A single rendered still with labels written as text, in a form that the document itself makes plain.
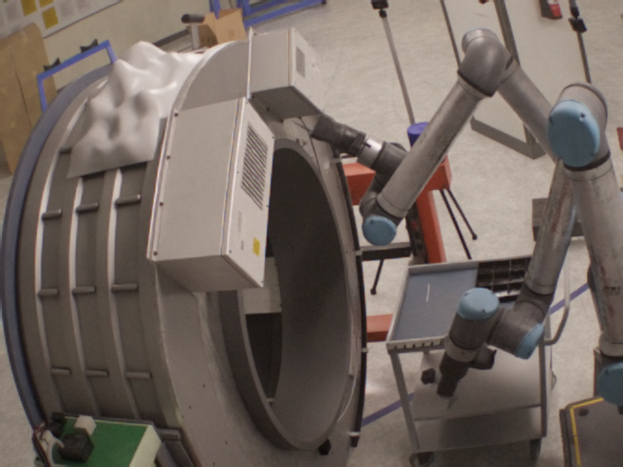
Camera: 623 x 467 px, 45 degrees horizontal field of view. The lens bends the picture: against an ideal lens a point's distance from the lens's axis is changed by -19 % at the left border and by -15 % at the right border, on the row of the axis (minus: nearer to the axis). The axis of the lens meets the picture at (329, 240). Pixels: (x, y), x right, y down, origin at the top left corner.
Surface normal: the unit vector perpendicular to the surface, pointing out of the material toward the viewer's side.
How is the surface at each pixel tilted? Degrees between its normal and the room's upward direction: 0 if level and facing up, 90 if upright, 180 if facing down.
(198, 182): 35
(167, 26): 90
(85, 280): 51
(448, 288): 0
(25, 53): 90
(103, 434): 0
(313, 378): 18
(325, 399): 5
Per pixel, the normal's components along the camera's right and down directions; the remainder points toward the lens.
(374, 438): -0.24, -0.85
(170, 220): -0.31, -0.39
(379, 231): -0.11, 0.57
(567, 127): -0.51, 0.41
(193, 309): 0.95, -0.10
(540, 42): 0.44, 0.34
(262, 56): -0.32, -0.18
